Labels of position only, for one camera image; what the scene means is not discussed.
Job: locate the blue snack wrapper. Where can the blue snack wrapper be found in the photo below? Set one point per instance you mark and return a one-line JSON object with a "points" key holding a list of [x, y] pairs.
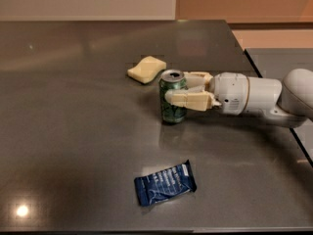
{"points": [[165, 184]]}

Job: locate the grey side table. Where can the grey side table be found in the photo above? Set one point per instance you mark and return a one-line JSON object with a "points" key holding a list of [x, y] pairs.
{"points": [[276, 63]]}

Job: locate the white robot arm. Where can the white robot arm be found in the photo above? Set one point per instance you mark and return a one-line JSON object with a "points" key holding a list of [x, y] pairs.
{"points": [[287, 102]]}

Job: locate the green soda can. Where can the green soda can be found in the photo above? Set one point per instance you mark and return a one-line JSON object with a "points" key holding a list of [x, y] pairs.
{"points": [[171, 84]]}

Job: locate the yellow sponge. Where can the yellow sponge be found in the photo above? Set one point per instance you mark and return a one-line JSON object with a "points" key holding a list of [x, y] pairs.
{"points": [[147, 69]]}

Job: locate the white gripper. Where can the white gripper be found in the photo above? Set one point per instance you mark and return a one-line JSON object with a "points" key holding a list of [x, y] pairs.
{"points": [[230, 91]]}

